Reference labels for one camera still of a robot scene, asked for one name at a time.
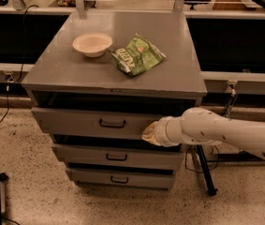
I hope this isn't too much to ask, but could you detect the grey top drawer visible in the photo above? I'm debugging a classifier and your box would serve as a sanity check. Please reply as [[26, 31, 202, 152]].
[[32, 107, 161, 140]]

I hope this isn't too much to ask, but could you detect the black cables right floor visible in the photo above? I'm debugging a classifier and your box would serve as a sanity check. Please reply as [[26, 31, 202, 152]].
[[184, 143, 224, 174]]

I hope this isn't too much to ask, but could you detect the black cable left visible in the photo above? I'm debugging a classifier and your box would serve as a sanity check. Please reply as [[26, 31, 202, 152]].
[[0, 5, 40, 138]]

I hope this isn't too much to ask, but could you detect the grey bottom drawer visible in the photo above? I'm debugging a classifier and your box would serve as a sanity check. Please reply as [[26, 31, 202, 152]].
[[66, 168, 175, 190]]

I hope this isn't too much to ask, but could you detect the grey drawer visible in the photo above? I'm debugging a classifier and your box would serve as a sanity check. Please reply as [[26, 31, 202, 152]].
[[32, 107, 161, 140], [66, 168, 175, 190], [52, 144, 183, 171]]

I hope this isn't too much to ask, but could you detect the white bowl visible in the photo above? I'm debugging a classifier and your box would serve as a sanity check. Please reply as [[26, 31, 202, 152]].
[[72, 33, 112, 58]]

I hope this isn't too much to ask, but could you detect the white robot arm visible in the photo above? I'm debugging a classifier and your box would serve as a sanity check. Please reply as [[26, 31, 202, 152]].
[[141, 107, 265, 159]]

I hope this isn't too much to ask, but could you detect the black tripod leg right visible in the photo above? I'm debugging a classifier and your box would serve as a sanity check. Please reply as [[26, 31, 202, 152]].
[[196, 145, 217, 196]]

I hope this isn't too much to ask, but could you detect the green chip bag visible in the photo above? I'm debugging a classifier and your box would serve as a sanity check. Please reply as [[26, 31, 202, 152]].
[[110, 34, 167, 77]]

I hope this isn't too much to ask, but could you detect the grey metal drawer cabinet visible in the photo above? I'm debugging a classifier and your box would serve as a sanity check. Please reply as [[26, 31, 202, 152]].
[[21, 10, 208, 192]]

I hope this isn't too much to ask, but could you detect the grey middle drawer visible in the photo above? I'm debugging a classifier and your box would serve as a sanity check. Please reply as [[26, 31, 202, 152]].
[[52, 144, 183, 171]]

